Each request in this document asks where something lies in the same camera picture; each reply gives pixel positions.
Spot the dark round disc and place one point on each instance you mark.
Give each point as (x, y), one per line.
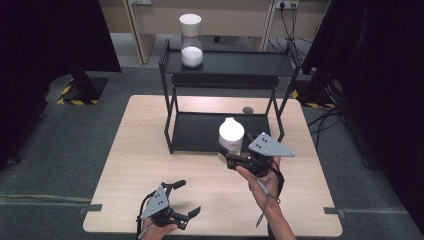
(247, 110)

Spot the grey tape strip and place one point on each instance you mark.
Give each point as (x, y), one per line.
(334, 211)
(90, 208)

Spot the pepper shaker with white lid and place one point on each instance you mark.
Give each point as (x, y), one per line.
(231, 133)

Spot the white wall socket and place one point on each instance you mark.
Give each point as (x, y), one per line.
(286, 3)

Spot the person's left hand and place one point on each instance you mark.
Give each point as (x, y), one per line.
(156, 231)

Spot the person's right hand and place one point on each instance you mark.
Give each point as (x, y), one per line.
(266, 190)

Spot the black metal two-tier rack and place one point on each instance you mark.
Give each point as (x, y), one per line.
(230, 65)

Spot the dark curtain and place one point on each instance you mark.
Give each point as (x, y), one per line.
(383, 83)
(40, 50)

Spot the beige cabinet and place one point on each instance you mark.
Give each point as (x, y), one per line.
(230, 18)

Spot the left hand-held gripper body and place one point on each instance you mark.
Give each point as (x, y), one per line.
(156, 203)

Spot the black stand base striped tape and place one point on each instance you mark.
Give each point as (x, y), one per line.
(315, 95)
(83, 90)

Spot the salt shaker with grey lid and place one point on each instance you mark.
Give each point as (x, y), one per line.
(191, 43)

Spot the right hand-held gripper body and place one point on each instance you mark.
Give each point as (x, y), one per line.
(266, 146)

